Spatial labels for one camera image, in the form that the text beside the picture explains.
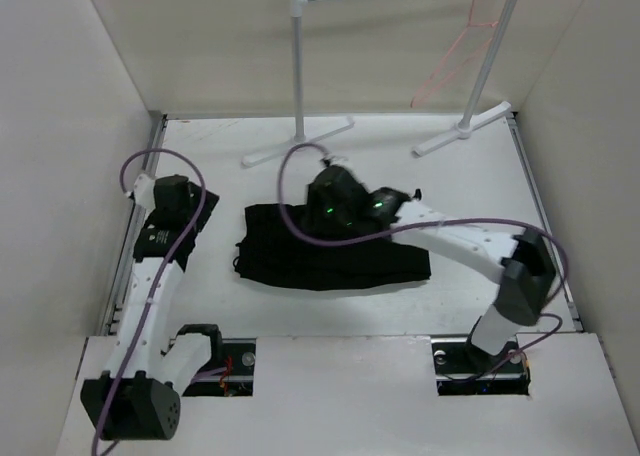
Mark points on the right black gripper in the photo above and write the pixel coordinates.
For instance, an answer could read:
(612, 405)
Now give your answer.
(314, 217)

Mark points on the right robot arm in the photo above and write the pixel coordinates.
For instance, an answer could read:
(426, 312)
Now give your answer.
(520, 265)

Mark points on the pink wire hanger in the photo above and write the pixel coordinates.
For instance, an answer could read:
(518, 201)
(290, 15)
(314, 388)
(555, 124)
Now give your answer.
(473, 40)

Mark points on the white clothes rack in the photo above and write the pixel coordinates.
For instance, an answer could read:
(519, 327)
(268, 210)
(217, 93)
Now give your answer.
(463, 129)

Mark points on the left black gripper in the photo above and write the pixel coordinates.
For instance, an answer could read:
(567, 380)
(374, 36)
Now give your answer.
(209, 210)

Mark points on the black trousers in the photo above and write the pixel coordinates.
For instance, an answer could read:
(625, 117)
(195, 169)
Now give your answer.
(270, 254)

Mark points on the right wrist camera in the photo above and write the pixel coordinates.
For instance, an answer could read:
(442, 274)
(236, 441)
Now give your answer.
(335, 160)

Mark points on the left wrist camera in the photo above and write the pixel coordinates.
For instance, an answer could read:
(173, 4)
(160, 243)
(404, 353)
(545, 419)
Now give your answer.
(142, 193)

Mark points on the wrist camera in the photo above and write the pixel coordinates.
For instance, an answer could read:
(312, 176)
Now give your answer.
(142, 193)
(335, 160)

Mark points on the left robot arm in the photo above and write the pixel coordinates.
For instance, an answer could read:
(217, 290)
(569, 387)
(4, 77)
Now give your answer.
(138, 394)

